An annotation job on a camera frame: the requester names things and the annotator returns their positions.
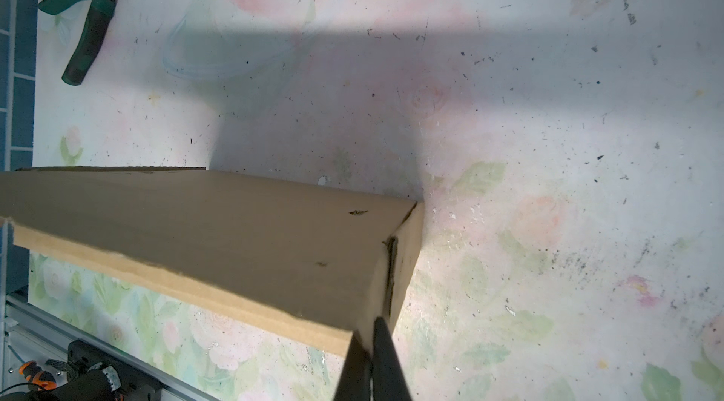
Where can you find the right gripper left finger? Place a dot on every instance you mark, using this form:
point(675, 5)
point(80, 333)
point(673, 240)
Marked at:
point(355, 381)

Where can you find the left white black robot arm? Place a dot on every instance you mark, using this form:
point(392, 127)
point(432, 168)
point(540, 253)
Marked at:
point(96, 385)

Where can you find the orange black screwdriver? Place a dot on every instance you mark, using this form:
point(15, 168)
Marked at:
point(37, 377)

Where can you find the brown cardboard box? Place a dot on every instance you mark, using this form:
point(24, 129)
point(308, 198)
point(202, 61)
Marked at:
point(313, 264)

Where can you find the aluminium mounting rail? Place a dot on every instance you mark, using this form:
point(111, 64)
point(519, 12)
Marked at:
point(44, 358)

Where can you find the green handled pliers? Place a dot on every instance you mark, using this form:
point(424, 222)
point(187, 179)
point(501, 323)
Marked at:
point(91, 40)

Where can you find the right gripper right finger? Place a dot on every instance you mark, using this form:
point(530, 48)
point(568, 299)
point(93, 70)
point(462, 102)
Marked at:
point(387, 378)

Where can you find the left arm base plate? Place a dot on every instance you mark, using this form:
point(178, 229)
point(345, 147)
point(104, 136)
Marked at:
point(136, 384)

